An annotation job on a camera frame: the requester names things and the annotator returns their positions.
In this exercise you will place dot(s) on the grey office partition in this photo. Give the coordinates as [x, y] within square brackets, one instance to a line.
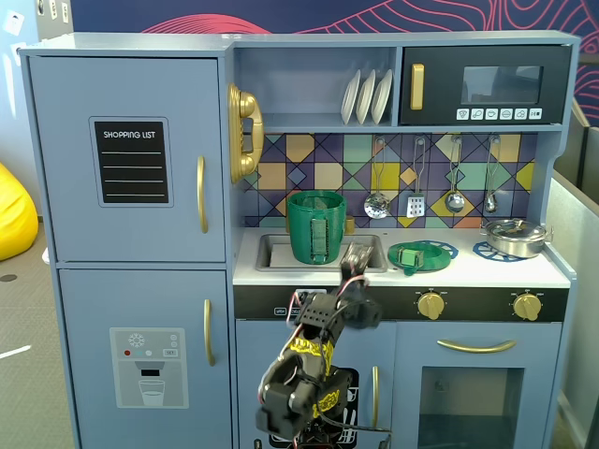
[578, 243]

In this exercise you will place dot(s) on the grey toy sink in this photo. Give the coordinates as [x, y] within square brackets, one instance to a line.
[276, 259]

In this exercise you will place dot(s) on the yellow beanbag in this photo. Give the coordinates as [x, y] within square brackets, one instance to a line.
[14, 220]

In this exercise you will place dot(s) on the metal slotted spatula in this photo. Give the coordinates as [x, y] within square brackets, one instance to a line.
[415, 206]

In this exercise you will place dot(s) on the metal skimmer spoon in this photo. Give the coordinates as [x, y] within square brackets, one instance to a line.
[377, 206]

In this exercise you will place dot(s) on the blue freezer door with dispenser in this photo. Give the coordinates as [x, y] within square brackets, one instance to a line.
[89, 304]

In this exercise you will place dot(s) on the black shopping list board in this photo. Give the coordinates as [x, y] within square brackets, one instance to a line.
[131, 163]

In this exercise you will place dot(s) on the green round lid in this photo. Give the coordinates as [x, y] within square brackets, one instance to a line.
[430, 262]

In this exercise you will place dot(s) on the steel pot with lid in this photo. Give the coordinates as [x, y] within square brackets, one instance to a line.
[515, 243]

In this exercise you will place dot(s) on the gold stove knob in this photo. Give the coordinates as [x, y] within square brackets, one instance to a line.
[527, 307]
[431, 306]

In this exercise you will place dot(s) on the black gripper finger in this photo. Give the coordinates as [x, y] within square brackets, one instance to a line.
[350, 262]
[366, 255]

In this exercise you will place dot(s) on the large blue fridge door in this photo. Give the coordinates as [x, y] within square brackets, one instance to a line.
[61, 210]

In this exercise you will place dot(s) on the metal ladle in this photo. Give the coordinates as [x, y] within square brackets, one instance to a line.
[454, 202]

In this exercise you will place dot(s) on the white toy plate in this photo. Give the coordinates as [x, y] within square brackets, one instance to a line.
[366, 98]
[350, 98]
[383, 98]

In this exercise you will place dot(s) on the blue toy kitchen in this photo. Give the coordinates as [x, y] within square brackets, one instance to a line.
[309, 70]

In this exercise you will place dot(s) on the gold toy telephone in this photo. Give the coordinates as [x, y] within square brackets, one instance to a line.
[245, 103]

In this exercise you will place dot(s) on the green ribbed container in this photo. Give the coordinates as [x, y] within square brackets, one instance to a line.
[304, 224]

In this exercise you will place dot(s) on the black microwave door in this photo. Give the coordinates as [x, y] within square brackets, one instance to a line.
[440, 65]

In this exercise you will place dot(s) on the white wall box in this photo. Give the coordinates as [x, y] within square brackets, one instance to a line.
[14, 22]

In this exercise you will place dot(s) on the blue cabinet door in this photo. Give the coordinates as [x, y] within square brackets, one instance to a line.
[248, 365]

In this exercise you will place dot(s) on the gold faucet knob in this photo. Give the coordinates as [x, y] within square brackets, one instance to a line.
[350, 224]

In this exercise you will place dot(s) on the blue oven door with window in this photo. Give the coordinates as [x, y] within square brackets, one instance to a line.
[407, 397]

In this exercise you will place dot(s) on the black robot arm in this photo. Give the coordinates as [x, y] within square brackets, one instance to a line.
[290, 388]

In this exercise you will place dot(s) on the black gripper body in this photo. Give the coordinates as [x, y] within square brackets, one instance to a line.
[354, 263]

